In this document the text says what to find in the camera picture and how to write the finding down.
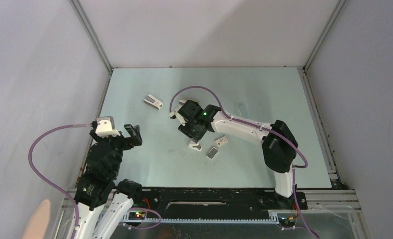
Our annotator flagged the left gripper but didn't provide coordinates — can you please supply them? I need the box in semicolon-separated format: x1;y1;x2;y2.
91;123;142;176

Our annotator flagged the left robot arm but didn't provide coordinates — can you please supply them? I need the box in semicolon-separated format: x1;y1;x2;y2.
71;122;143;239

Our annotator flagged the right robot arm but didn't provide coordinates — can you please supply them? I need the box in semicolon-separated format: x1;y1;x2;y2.
169;100;298;208

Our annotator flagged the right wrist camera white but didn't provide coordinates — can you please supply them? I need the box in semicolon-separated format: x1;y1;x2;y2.
169;110;182;119

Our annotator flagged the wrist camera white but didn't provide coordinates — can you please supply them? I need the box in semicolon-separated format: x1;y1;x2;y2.
169;110;182;119
92;116;121;138

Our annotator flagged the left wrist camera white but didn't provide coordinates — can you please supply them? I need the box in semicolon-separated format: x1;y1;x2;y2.
92;116;121;138

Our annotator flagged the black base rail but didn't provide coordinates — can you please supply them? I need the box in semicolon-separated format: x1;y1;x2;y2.
138;187;308;221

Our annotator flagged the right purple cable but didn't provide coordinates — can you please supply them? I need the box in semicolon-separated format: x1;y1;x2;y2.
169;86;319;239

